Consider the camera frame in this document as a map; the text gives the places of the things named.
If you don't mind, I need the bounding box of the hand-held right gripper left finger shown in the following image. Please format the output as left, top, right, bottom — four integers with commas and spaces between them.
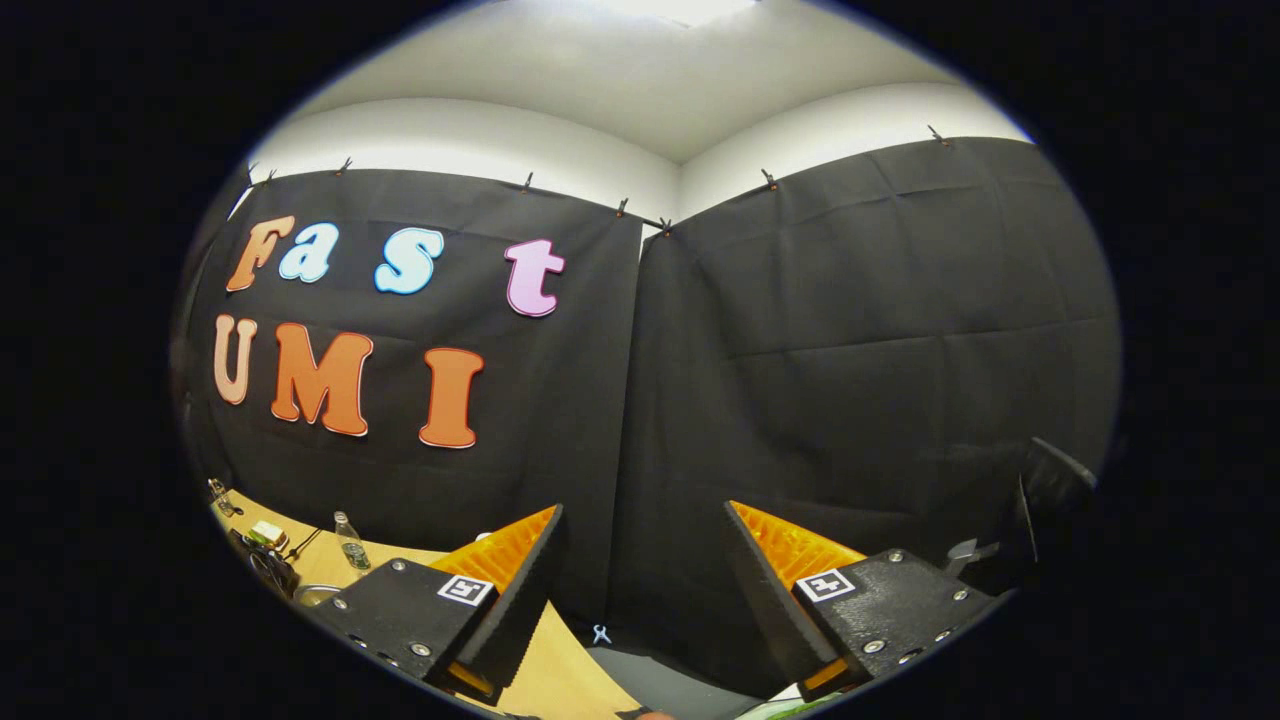
315, 504, 565, 703

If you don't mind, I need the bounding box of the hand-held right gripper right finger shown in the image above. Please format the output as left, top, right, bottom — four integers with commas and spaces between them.
724, 500, 1007, 703

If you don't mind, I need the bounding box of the black induction cooktop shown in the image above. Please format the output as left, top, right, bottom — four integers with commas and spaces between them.
228, 530, 301, 601

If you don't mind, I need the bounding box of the clear plastic water bottle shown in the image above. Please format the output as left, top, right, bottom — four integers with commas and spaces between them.
333, 510, 373, 573

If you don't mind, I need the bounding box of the black office chair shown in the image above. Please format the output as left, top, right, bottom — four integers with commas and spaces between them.
945, 437, 1098, 598

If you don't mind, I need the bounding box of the row of cloth clips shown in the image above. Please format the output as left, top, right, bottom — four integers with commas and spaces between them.
245, 125, 949, 237

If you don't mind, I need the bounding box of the wide ceiling light panel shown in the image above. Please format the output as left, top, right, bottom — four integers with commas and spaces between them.
600, 0, 761, 27

